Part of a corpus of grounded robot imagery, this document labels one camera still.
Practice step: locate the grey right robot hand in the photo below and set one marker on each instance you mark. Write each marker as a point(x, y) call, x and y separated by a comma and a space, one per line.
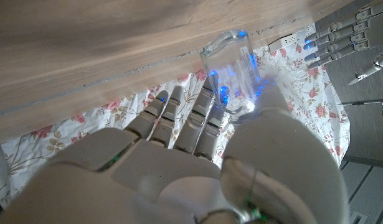
point(178, 180)

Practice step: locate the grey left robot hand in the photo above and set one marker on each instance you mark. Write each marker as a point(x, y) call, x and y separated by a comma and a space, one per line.
point(365, 28)

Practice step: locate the floral rose backdrop cloth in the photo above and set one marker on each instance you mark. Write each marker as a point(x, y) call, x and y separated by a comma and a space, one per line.
point(306, 93)

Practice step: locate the clear glass salt shaker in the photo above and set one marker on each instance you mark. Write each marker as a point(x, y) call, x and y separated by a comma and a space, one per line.
point(231, 68)

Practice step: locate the white power strip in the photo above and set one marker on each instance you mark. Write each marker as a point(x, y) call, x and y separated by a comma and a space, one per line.
point(283, 42)

